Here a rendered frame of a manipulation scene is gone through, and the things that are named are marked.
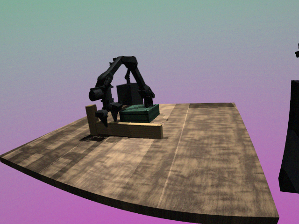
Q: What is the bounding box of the brown wooden post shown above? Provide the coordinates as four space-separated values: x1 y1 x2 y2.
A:
85 105 99 135

